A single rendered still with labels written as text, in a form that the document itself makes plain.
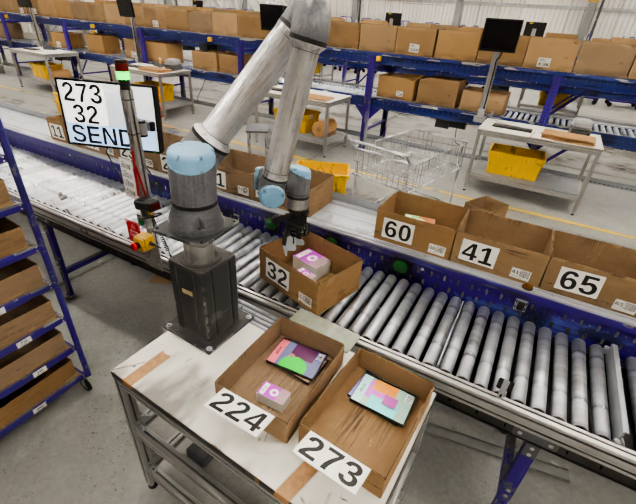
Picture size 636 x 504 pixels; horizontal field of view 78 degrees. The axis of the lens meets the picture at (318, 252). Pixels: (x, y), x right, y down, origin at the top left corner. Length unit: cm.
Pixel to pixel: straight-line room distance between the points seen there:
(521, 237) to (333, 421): 134
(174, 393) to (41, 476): 106
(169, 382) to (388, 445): 76
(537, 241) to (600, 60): 428
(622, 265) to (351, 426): 148
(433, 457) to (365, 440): 99
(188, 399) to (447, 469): 136
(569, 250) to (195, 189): 172
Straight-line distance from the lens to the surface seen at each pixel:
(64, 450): 246
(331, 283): 169
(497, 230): 221
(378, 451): 134
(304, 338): 157
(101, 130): 222
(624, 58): 628
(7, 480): 248
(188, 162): 129
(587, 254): 224
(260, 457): 132
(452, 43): 641
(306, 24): 129
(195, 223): 136
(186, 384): 151
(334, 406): 141
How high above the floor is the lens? 188
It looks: 32 degrees down
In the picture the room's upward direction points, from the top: 4 degrees clockwise
